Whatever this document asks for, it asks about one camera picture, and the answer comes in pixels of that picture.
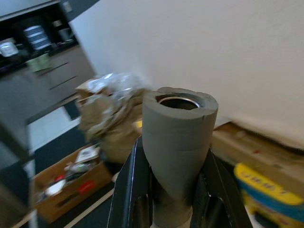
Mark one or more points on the black white striped container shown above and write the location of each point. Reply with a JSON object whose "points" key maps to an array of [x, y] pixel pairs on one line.
{"points": [[36, 38]]}

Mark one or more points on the pale green cup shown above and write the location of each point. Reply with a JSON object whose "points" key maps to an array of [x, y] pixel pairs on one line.
{"points": [[38, 63]]}

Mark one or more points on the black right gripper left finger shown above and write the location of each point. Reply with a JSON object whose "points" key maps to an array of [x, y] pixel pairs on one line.
{"points": [[130, 190]]}

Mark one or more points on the grey kitchen drawer cabinet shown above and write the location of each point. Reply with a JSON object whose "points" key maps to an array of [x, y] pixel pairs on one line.
{"points": [[59, 78]]}

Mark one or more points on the broom with grey foam grip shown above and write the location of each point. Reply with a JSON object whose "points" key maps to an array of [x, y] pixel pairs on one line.
{"points": [[178, 142]]}

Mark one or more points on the yellow and blue bucket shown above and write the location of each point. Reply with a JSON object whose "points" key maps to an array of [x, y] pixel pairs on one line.
{"points": [[266, 190]]}

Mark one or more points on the open cardboard box of clutter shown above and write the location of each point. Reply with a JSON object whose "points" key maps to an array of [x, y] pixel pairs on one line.
{"points": [[71, 199]]}

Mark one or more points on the clear plastic bag pile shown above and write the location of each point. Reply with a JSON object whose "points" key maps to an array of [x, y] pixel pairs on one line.
{"points": [[118, 83]]}

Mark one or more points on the olive woven sack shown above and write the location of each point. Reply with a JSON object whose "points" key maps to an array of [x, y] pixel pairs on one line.
{"points": [[111, 133]]}

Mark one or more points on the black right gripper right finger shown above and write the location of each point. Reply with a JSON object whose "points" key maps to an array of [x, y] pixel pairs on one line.
{"points": [[218, 204]]}

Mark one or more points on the white kitchen appliance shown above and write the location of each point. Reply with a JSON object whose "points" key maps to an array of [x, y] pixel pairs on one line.
{"points": [[8, 50]]}

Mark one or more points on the long open cardboard box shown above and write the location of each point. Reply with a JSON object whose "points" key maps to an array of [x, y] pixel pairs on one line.
{"points": [[261, 154]]}

